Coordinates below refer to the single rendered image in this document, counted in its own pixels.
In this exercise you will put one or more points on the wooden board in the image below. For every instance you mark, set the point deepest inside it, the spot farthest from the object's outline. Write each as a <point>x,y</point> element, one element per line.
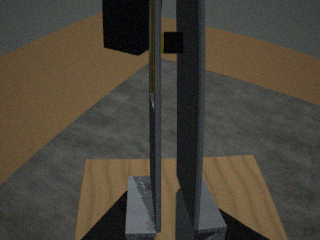
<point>235,182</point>

